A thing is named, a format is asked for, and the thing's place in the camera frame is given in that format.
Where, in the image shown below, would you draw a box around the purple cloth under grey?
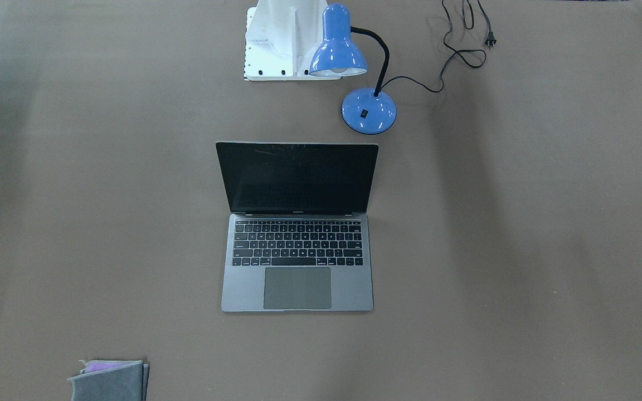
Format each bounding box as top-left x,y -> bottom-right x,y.
79,360 -> 133,375

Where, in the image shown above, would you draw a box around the grey laptop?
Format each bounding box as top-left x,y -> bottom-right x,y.
216,140 -> 380,312

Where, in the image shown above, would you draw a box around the blue desk lamp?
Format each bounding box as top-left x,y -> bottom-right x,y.
309,3 -> 397,135

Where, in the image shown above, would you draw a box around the black lamp power cable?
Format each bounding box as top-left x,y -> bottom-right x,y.
380,0 -> 498,94

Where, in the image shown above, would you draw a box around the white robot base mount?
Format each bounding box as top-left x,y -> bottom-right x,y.
243,1 -> 329,81

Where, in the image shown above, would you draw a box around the folded grey cloth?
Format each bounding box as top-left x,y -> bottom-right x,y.
68,360 -> 149,400

